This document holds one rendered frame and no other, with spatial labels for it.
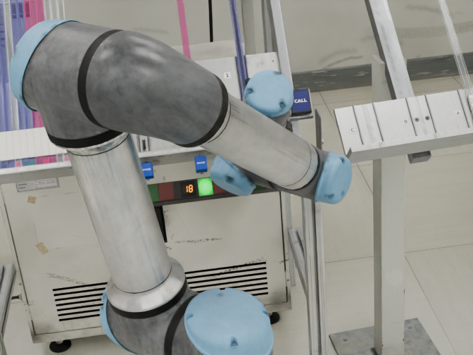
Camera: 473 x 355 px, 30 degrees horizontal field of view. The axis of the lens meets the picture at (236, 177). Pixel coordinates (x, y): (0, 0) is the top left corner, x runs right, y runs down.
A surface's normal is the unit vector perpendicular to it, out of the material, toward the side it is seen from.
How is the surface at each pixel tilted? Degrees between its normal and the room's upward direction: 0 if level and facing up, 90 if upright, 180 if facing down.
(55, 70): 65
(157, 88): 70
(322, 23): 90
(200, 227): 90
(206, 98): 74
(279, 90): 48
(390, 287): 90
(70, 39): 22
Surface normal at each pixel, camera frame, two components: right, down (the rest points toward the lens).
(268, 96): 0.03, -0.25
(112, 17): 0.11, 0.45
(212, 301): 0.03, -0.84
